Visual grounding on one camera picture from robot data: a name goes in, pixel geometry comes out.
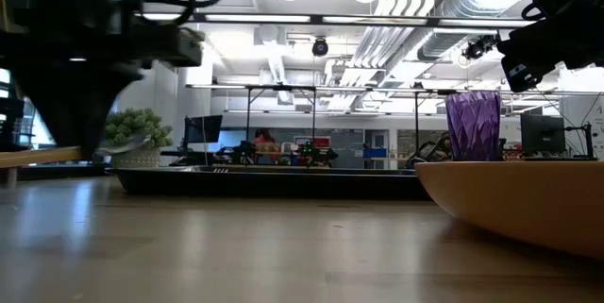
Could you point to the person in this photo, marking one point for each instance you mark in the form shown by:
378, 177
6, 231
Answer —
436, 149
264, 139

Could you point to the green plant white pot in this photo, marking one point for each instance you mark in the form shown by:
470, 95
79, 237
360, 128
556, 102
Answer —
139, 126

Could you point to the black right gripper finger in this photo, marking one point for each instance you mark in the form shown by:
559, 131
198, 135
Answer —
526, 72

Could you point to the black plastic tray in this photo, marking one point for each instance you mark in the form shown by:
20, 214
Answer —
283, 182

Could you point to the black computer monitor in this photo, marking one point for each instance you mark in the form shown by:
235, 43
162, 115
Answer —
203, 128
542, 133

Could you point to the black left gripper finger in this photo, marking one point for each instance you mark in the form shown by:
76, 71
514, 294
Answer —
78, 109

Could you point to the wooden bowl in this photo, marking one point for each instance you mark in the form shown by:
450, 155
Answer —
528, 204

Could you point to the purple faceted plastic cup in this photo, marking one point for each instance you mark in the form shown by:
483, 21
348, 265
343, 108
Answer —
473, 126

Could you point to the black overhead camera rig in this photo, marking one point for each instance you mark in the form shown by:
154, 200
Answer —
479, 47

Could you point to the silver fork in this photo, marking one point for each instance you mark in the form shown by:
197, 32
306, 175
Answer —
219, 169

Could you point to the black overhead frame beam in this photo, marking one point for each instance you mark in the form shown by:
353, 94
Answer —
316, 19

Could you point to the background robot arms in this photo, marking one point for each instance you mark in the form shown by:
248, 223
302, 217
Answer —
311, 154

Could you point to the black hanging dome camera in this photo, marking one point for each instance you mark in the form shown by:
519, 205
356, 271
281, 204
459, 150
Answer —
320, 47

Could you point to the silver ceiling duct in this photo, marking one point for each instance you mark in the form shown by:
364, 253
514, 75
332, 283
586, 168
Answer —
467, 5

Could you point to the black background table frame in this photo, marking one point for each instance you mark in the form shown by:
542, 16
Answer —
280, 88

